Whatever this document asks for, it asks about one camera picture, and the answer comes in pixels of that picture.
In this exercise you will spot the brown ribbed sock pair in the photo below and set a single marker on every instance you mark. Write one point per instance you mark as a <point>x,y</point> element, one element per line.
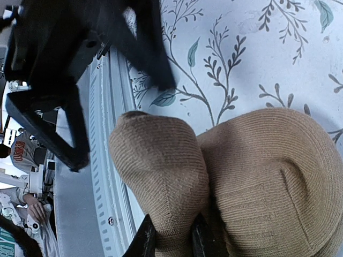
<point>268,183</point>

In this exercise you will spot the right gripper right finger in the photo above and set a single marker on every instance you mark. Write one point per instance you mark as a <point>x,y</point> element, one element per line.
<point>204,243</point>

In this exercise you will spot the aluminium front rail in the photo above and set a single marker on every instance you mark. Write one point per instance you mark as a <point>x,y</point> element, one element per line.
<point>96,213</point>

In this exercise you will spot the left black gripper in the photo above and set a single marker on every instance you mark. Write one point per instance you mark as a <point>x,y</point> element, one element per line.
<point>57,39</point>

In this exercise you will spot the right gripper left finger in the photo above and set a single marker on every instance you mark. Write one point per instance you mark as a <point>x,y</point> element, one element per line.
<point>143,244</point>

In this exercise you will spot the person in grey shirt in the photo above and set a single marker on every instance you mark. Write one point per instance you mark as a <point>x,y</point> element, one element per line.
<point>27,221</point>

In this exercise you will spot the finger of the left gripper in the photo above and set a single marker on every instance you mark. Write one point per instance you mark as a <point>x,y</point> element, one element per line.
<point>145,50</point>
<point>45,97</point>

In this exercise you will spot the floral table mat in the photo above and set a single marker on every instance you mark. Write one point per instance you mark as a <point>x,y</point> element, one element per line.
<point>232,57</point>

